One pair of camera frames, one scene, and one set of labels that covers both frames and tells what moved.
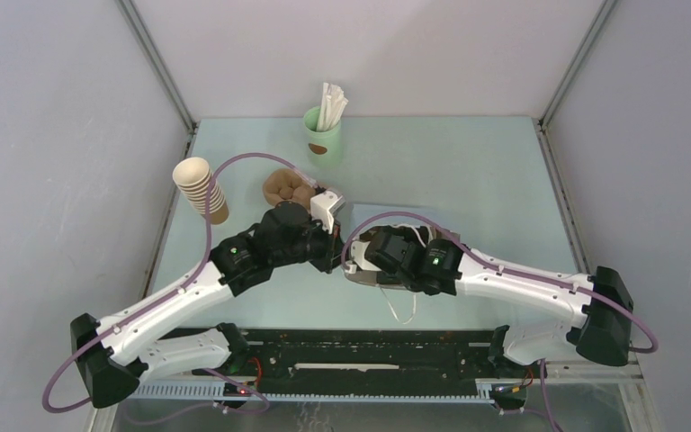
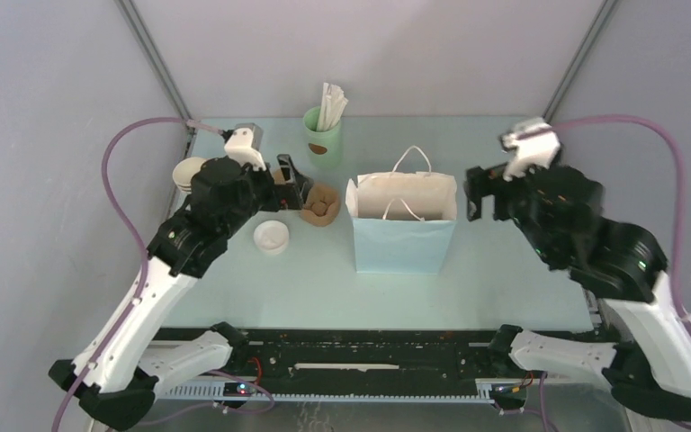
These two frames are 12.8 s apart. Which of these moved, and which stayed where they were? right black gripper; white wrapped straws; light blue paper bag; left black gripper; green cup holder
Moved: right black gripper; light blue paper bag; left black gripper
Stayed: white wrapped straws; green cup holder
